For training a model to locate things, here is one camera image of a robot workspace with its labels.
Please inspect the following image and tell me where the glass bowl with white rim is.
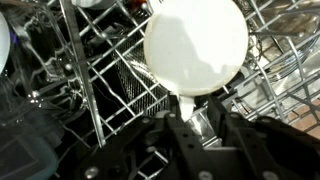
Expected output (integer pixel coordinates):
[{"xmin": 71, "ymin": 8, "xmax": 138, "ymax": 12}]
[{"xmin": 0, "ymin": 11, "xmax": 12, "ymax": 74}]

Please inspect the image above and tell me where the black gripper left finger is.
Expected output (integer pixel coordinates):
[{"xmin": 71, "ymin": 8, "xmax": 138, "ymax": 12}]
[{"xmin": 74, "ymin": 94, "xmax": 214, "ymax": 180}]

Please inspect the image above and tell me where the glass container with teal rim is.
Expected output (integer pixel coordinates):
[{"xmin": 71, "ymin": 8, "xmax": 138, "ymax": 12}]
[{"xmin": 0, "ymin": 133, "xmax": 59, "ymax": 180}]

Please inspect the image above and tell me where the white ceramic mug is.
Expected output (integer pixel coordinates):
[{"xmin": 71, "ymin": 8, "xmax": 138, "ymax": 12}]
[{"xmin": 143, "ymin": 0, "xmax": 250, "ymax": 123}]

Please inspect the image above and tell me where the clear round glass lid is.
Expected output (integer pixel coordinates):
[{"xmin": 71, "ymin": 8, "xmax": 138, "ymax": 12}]
[{"xmin": 256, "ymin": 0, "xmax": 320, "ymax": 88}]

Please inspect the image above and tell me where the clear drinking glass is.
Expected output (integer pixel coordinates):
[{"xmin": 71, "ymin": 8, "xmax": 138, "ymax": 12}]
[{"xmin": 6, "ymin": 3, "xmax": 84, "ymax": 101}]

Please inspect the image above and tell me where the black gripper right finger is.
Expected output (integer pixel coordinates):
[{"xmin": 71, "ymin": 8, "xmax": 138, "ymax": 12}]
[{"xmin": 208, "ymin": 94, "xmax": 320, "ymax": 180}]

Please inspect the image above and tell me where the wire dishwasher rack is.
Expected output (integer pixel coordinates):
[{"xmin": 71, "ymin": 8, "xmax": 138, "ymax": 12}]
[{"xmin": 0, "ymin": 0, "xmax": 320, "ymax": 180}]

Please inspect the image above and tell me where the metal spoon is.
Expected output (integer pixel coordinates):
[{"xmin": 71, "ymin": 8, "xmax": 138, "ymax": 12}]
[{"xmin": 59, "ymin": 0, "xmax": 107, "ymax": 148}]

